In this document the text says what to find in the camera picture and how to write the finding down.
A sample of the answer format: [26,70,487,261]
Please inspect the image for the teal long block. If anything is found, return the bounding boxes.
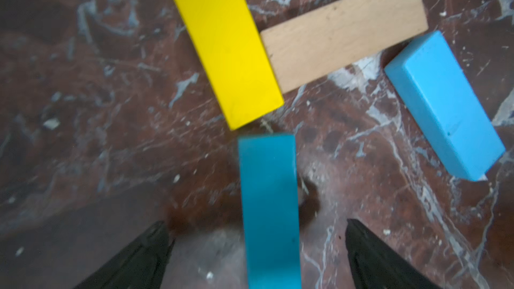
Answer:
[238,135,302,288]

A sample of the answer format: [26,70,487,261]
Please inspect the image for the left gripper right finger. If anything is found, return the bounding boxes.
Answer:
[345,219,439,289]

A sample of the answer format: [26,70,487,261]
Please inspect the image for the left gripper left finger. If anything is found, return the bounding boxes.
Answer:
[76,221,175,289]

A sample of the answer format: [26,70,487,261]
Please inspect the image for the natural wood block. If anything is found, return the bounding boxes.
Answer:
[261,0,428,93]

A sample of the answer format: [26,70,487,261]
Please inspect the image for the light blue long block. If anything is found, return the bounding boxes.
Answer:
[385,31,505,181]

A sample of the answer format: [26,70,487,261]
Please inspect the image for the long yellow block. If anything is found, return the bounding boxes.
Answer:
[174,0,284,130]

